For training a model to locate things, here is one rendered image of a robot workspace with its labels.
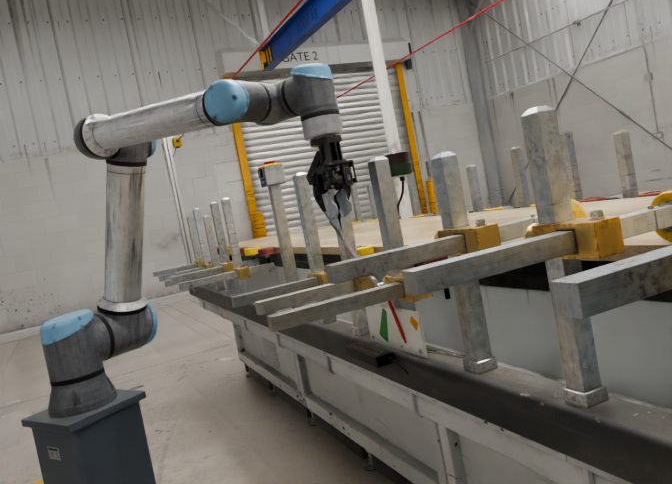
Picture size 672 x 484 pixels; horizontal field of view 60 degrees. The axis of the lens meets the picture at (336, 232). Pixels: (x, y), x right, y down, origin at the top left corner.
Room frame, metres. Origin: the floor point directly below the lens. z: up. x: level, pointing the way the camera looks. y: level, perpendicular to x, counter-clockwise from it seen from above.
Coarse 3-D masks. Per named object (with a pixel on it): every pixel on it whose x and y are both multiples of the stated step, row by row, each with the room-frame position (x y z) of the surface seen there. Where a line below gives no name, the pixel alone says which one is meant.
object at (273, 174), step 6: (258, 168) 2.02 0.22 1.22; (264, 168) 1.96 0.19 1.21; (270, 168) 1.97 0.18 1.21; (276, 168) 1.98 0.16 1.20; (282, 168) 1.99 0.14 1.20; (264, 174) 1.97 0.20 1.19; (270, 174) 1.97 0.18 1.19; (276, 174) 1.98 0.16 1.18; (282, 174) 1.99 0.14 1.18; (270, 180) 1.97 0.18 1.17; (276, 180) 1.98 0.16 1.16; (282, 180) 1.99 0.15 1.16; (264, 186) 2.00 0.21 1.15
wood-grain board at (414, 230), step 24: (432, 216) 2.80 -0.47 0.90; (480, 216) 2.21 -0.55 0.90; (504, 216) 2.00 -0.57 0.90; (528, 216) 1.82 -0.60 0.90; (264, 240) 3.62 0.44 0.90; (336, 240) 2.38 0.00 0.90; (360, 240) 2.14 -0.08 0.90; (408, 240) 1.78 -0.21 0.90; (624, 240) 1.00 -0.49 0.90; (648, 240) 0.96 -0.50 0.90
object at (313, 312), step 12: (372, 288) 1.25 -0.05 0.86; (384, 288) 1.23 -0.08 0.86; (396, 288) 1.24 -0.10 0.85; (336, 300) 1.19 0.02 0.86; (348, 300) 1.20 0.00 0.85; (360, 300) 1.21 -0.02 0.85; (372, 300) 1.22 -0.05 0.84; (384, 300) 1.23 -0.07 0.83; (288, 312) 1.15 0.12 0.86; (300, 312) 1.16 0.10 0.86; (312, 312) 1.17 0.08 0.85; (324, 312) 1.18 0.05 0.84; (336, 312) 1.19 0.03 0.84; (276, 324) 1.14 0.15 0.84; (288, 324) 1.15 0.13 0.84; (300, 324) 1.16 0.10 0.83
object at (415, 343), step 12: (372, 312) 1.41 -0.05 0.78; (396, 312) 1.30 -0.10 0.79; (408, 312) 1.25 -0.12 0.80; (372, 324) 1.42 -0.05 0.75; (396, 324) 1.31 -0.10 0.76; (408, 324) 1.26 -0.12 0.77; (420, 324) 1.21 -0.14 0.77; (372, 336) 1.43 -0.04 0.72; (396, 336) 1.32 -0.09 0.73; (408, 336) 1.27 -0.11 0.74; (420, 336) 1.22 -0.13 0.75; (396, 348) 1.33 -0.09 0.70; (408, 348) 1.28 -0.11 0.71; (420, 348) 1.23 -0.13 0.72
